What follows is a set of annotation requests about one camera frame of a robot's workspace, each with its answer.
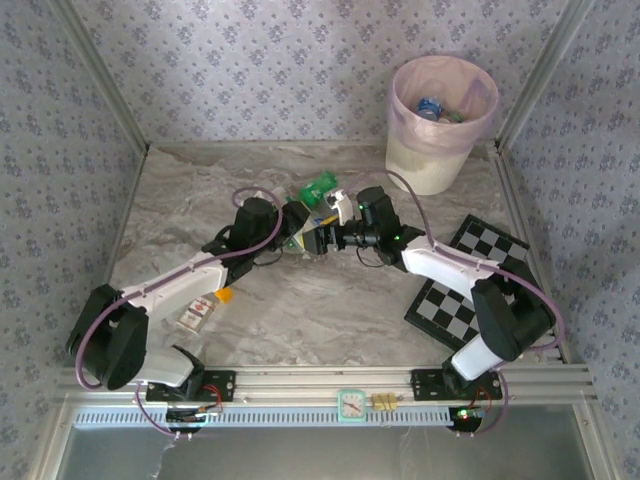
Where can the right black controller board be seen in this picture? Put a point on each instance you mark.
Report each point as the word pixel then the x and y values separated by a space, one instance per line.
pixel 467 420

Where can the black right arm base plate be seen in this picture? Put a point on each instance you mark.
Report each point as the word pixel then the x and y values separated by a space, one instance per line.
pixel 425 385

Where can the aluminium side rail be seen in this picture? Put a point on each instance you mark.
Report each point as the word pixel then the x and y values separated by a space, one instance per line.
pixel 506 170

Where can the left black controller board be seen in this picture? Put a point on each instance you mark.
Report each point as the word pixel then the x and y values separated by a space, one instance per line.
pixel 187 417

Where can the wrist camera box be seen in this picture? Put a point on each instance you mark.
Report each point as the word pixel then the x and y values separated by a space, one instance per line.
pixel 342 205
pixel 264 194

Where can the grey metal panel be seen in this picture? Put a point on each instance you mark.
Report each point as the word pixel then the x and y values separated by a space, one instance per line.
pixel 320 455

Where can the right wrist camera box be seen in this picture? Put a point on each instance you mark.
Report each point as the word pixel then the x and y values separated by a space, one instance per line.
pixel 342 205

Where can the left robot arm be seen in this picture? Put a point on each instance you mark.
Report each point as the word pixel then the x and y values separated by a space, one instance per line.
pixel 175 282

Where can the green plastic bottle yellow cap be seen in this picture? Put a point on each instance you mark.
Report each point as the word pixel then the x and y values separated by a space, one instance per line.
pixel 456 117
pixel 317 187

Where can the wooden clip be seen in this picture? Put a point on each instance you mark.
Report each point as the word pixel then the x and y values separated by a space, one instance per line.
pixel 385 402

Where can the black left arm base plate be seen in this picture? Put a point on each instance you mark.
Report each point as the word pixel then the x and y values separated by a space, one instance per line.
pixel 225 387

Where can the clear bottle orange cap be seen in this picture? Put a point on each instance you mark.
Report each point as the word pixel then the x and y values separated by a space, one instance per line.
pixel 197 315

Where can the white waste bin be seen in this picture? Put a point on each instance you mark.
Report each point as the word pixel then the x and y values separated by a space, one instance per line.
pixel 425 170

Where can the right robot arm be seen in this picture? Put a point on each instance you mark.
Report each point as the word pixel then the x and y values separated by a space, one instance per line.
pixel 440 260

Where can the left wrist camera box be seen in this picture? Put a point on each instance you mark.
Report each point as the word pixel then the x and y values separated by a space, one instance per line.
pixel 264 194

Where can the pink plastic bin liner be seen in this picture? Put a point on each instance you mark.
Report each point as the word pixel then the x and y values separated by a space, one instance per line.
pixel 407 85

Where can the aluminium mounting rail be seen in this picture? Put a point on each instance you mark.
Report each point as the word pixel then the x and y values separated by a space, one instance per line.
pixel 320 380

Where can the aluminium frame post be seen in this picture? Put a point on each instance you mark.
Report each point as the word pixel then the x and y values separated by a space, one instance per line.
pixel 103 75
pixel 542 75

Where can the black controller board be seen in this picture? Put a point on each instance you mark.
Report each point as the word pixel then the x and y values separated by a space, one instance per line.
pixel 467 420
pixel 187 417

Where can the black white chessboard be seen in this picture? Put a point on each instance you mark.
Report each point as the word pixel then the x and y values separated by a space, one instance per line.
pixel 445 310

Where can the small teal clock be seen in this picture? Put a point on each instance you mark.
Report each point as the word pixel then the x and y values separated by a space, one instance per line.
pixel 351 406

